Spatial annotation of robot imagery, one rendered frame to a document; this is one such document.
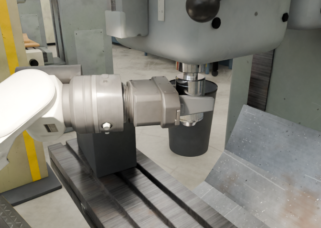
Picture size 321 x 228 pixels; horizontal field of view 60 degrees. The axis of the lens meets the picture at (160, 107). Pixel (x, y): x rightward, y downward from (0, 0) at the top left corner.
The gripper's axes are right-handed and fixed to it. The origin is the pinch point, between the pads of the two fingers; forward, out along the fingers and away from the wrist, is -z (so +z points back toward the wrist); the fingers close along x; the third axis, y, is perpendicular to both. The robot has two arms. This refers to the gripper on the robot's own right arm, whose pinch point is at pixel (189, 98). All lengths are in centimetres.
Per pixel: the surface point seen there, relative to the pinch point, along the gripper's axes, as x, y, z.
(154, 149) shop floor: 190, 122, -29
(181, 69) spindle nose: -1.5, -5.4, 2.0
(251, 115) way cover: 26.1, 16.3, -27.2
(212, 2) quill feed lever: -17.2, -15.0, 4.0
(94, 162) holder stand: 24.4, 25.9, 17.3
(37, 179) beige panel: 156, 119, 70
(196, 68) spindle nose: -2.4, -5.6, 0.0
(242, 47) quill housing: -9.2, -9.8, -3.4
